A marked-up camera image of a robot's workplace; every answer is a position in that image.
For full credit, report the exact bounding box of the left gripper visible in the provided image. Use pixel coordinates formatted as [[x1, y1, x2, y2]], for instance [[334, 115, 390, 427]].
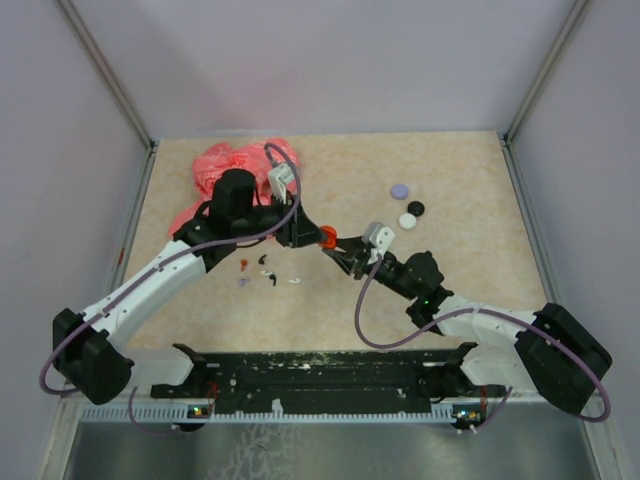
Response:
[[233, 189, 329, 249]]

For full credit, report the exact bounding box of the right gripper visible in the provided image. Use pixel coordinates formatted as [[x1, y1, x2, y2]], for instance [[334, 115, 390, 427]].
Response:
[[324, 235, 418, 301]]

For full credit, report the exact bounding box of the orange charging case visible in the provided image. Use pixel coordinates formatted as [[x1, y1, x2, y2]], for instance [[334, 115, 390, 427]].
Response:
[[319, 225, 337, 250]]

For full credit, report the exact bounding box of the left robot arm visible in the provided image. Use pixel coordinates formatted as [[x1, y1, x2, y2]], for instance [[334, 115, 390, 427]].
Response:
[[49, 164, 324, 405]]

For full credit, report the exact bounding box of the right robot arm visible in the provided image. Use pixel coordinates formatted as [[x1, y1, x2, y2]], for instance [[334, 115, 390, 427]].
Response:
[[321, 224, 612, 416]]

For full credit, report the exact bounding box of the white round charging case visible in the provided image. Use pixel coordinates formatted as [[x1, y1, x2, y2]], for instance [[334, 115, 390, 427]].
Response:
[[398, 213, 417, 231]]

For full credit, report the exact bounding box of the purple round charging case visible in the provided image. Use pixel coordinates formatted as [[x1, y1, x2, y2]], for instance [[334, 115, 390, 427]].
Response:
[[390, 183, 410, 200]]

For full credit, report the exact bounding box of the black round charging case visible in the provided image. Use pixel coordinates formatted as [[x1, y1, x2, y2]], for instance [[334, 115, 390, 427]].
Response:
[[407, 200, 426, 218]]

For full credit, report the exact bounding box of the crumpled pink cloth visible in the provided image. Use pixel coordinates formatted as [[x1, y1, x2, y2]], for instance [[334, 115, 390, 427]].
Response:
[[168, 138, 300, 237]]

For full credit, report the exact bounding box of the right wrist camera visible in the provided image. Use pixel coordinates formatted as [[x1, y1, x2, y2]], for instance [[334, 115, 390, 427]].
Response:
[[361, 222, 395, 264]]

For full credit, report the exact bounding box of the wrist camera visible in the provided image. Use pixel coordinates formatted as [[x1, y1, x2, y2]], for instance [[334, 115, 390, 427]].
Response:
[[267, 163, 295, 204], [361, 222, 395, 264]]

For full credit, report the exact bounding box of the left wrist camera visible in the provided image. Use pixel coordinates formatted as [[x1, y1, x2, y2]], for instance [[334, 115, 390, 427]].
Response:
[[267, 163, 295, 204]]

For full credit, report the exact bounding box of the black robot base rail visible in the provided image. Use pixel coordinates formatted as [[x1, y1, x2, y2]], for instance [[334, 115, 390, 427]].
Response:
[[151, 345, 506, 415]]

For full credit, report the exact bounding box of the white slotted cable duct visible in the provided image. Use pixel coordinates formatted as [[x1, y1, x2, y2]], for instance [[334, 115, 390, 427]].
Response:
[[79, 399, 481, 426]]

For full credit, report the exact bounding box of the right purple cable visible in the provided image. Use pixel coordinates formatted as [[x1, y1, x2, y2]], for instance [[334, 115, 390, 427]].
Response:
[[353, 252, 612, 425]]

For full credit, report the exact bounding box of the purple cable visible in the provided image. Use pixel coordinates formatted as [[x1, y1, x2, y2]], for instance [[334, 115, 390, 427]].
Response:
[[38, 143, 302, 440], [353, 252, 612, 425]]

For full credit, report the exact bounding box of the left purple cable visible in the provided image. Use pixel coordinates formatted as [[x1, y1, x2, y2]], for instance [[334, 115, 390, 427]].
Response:
[[38, 143, 302, 440]]

